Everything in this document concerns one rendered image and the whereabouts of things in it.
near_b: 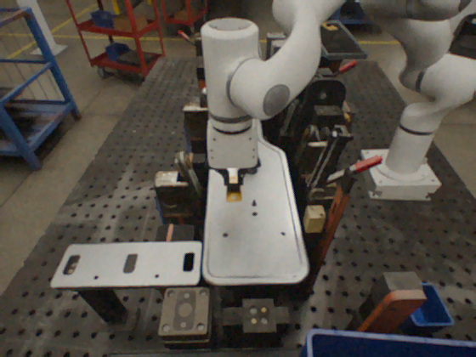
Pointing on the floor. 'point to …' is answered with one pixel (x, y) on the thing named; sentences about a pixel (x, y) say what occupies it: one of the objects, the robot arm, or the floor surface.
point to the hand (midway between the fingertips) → (233, 180)
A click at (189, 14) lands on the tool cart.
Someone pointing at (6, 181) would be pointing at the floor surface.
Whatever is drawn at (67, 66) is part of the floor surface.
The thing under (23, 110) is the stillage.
